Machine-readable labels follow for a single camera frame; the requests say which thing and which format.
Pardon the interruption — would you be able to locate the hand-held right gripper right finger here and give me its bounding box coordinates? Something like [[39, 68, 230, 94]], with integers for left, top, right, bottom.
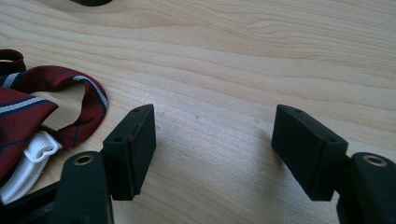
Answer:
[[271, 104, 349, 203]]

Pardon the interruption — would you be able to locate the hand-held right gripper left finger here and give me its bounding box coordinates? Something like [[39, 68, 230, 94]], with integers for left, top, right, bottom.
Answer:
[[102, 104, 157, 202]]

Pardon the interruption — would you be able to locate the dark red striped necktie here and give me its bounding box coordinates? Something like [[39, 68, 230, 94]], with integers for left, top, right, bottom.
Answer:
[[0, 49, 109, 205]]

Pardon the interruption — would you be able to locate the black rounded object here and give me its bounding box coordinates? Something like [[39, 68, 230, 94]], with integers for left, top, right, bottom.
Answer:
[[68, 0, 114, 7]]

